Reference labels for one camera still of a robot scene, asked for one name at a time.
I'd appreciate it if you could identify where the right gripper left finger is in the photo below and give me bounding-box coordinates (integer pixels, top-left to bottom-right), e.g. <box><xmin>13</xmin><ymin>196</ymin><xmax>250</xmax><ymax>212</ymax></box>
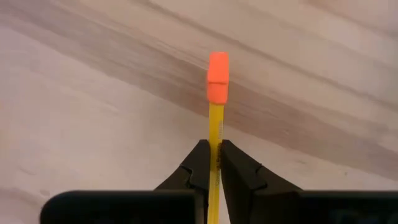
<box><xmin>154</xmin><ymin>139</ymin><xmax>212</xmax><ymax>224</ymax></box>

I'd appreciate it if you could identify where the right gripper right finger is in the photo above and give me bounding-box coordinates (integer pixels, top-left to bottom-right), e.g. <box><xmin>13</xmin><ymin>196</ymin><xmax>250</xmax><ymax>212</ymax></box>
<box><xmin>219</xmin><ymin>139</ymin><xmax>302</xmax><ymax>224</ymax></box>

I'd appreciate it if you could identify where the yellow pencil orange eraser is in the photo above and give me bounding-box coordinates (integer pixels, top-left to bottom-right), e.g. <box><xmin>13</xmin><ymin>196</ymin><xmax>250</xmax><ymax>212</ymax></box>
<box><xmin>206</xmin><ymin>51</ymin><xmax>230</xmax><ymax>224</ymax></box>

